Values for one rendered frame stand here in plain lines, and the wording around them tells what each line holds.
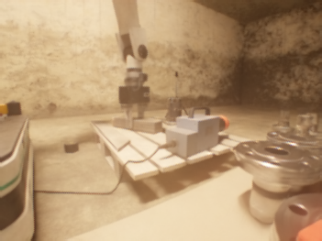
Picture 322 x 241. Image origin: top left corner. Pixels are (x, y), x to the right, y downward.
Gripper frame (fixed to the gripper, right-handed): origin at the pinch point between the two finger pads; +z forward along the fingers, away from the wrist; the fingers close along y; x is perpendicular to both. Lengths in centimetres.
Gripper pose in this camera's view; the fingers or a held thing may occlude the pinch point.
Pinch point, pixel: (135, 122)
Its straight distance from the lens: 129.6
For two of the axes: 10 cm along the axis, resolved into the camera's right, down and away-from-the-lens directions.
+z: 0.0, 9.8, 1.7
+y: 5.6, -1.4, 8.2
